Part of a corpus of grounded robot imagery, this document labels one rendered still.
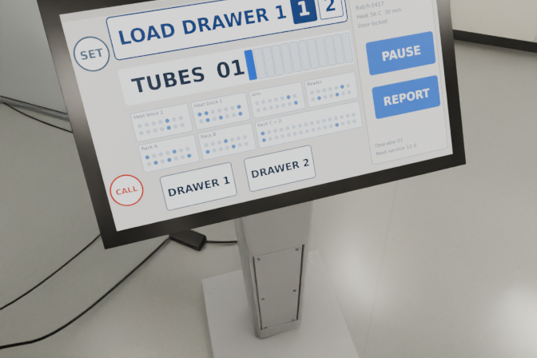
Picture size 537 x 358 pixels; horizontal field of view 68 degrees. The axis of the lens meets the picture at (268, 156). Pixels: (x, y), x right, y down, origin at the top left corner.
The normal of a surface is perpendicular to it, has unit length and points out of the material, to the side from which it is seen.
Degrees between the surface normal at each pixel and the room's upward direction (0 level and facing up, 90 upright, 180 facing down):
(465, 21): 90
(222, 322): 5
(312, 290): 5
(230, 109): 50
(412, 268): 0
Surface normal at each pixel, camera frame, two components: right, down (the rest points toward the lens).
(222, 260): -0.03, -0.65
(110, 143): 0.18, 0.14
